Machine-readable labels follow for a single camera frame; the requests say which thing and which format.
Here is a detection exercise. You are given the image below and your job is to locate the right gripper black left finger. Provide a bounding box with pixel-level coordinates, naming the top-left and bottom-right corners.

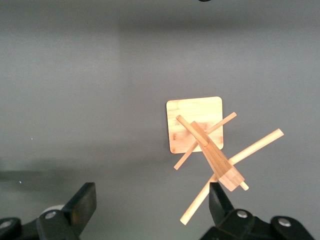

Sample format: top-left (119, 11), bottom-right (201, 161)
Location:
top-left (0, 182), bottom-right (98, 240)

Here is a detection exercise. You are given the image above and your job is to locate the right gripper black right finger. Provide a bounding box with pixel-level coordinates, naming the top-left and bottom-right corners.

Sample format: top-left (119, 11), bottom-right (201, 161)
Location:
top-left (199, 181), bottom-right (316, 240)

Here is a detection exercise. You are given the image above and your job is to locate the wooden cup rack with pegs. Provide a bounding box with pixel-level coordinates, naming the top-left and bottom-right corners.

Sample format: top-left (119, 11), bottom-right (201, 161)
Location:
top-left (165, 96), bottom-right (285, 225)

